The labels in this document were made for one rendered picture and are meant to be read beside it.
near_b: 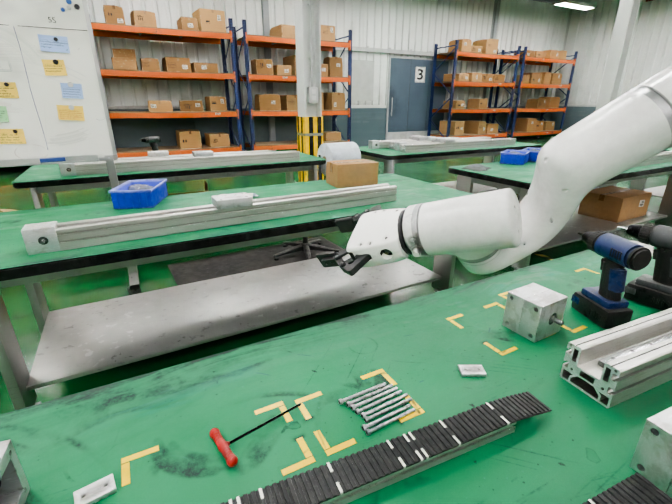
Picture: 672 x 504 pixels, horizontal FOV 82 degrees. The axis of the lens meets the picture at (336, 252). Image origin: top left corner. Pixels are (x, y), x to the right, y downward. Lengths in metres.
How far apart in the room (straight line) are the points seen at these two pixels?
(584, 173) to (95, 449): 0.83
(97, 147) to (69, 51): 0.55
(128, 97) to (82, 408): 9.95
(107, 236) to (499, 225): 1.51
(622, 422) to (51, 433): 0.99
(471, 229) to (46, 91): 2.74
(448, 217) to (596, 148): 0.20
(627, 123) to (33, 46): 2.88
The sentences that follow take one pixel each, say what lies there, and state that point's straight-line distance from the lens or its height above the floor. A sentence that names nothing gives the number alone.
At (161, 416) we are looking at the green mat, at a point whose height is 0.78.
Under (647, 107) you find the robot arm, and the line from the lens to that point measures 0.63.
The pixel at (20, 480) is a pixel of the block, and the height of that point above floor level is 0.81.
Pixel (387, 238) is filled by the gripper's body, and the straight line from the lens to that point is 0.61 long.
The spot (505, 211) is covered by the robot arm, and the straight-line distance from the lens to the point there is 0.56.
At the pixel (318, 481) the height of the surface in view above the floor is 0.81.
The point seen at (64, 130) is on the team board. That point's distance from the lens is 3.00.
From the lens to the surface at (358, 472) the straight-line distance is 0.64.
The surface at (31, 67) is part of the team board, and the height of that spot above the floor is 1.49.
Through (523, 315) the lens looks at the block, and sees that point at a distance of 1.03.
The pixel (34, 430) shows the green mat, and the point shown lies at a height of 0.78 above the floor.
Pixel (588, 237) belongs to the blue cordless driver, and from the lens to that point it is 1.20.
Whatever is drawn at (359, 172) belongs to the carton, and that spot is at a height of 0.87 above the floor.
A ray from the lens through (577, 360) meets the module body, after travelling 0.91.
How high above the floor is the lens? 1.30
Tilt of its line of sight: 21 degrees down
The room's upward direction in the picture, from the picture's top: straight up
